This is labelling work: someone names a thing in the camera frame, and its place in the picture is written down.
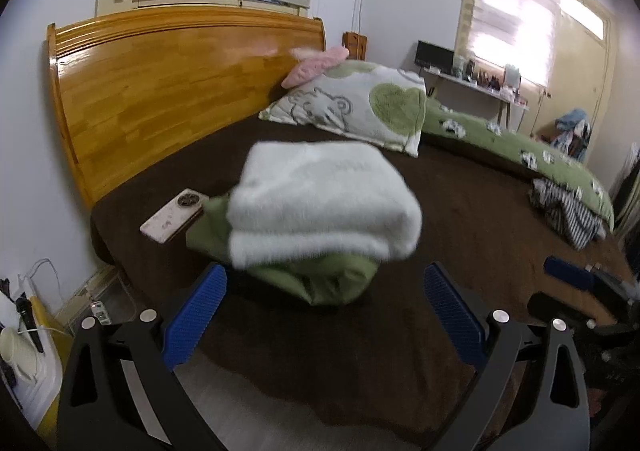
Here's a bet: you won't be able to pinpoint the white fuzzy cardigan black trim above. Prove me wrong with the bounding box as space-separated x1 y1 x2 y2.
227 141 422 269

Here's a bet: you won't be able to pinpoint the hanging dark clothes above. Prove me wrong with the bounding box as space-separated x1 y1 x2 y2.
613 142 639 249

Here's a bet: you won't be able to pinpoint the blue clothes pile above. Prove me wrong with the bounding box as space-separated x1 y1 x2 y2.
551 108 592 163

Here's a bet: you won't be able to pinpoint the grey striped garment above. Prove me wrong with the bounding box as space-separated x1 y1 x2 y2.
528 179 606 251

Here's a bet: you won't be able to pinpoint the green cow-print duvet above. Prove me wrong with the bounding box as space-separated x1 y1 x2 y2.
422 98 615 230

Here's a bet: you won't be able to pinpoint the folded green garment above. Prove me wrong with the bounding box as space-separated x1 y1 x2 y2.
186 195 380 305

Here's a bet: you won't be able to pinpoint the white desk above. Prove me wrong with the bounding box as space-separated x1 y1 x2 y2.
420 68 528 131

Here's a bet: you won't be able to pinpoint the vanity mirror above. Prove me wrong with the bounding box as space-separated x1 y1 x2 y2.
503 64 521 90

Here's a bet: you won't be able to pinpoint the white phone on bed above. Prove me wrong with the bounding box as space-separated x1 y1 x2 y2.
140 189 208 244

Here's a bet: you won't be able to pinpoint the cream door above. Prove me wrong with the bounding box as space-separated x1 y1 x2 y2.
532 0 616 137

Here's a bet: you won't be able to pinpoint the white pillow green heart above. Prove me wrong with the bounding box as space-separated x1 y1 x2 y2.
259 61 427 157

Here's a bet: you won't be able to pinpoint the black monitor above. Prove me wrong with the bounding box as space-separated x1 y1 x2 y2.
414 40 454 74

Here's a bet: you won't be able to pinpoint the window roller blind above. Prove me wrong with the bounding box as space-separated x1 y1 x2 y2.
454 0 560 87

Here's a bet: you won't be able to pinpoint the wooden chair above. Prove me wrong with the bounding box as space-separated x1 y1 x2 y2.
342 32 368 61

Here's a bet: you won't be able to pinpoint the pink pillow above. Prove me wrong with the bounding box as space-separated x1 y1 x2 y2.
281 46 349 89

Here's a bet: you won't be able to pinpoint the wooden headboard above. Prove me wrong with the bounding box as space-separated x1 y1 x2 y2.
46 6 326 207

